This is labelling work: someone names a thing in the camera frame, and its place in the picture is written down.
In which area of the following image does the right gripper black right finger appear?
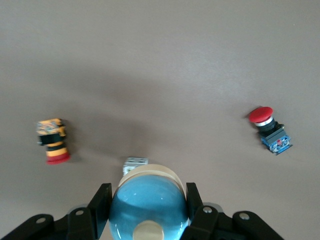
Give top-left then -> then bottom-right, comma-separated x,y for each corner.
183,182 -> 286,240

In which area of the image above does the yellow red emergency stop switch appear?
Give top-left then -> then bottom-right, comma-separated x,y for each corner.
36,117 -> 71,166

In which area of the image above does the blue dome call bell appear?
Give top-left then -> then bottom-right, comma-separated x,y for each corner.
109,163 -> 189,240

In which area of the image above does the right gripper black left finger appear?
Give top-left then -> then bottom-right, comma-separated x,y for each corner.
0,182 -> 113,240

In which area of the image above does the red mushroom pushbutton blue block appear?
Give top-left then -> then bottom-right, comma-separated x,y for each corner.
248,106 -> 293,156

